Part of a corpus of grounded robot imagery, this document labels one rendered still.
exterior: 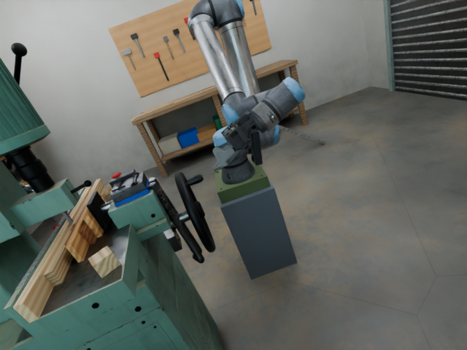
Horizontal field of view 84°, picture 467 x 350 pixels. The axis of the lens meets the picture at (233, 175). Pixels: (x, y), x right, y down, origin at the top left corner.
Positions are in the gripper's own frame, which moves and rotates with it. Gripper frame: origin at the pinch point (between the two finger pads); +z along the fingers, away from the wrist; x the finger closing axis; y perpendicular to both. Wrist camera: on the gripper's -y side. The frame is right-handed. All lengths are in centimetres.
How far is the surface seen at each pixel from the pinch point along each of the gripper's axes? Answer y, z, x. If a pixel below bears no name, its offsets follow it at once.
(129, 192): 15.7, 22.2, 7.2
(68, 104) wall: 82, 111, -344
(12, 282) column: 20, 61, 9
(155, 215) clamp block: 5.9, 22.4, 8.4
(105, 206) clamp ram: 16.5, 31.9, 2.5
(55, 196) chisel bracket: 28.3, 36.4, 5.1
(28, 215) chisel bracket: 29, 45, 5
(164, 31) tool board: 63, -54, -319
